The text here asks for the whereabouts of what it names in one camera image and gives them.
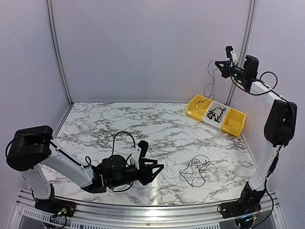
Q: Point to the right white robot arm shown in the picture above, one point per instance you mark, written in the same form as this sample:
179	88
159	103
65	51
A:
279	130

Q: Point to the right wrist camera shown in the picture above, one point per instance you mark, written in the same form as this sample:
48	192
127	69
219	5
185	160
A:
231	53

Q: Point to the white bin middle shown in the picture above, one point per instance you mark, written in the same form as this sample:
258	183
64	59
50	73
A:
216	114

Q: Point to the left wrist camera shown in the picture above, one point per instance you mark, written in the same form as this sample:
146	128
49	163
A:
138	152

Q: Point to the yellow bin right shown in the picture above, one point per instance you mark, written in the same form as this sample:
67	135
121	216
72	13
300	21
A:
234	122

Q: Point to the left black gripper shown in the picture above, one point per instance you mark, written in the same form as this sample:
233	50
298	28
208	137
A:
147	170

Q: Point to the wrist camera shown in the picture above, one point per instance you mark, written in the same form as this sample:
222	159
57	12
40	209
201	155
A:
231	53
138	152

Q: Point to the yellow bin left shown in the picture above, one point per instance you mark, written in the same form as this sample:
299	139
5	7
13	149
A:
198	107

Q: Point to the yellow bin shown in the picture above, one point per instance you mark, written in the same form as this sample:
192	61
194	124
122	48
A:
234	122
198	107

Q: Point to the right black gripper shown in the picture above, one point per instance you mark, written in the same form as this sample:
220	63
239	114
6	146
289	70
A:
225	70

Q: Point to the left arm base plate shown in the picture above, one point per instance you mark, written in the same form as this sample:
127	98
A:
59	210

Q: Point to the aluminium front rail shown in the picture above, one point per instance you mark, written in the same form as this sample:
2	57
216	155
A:
90	215

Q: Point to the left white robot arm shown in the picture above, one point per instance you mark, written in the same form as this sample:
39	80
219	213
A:
32	147

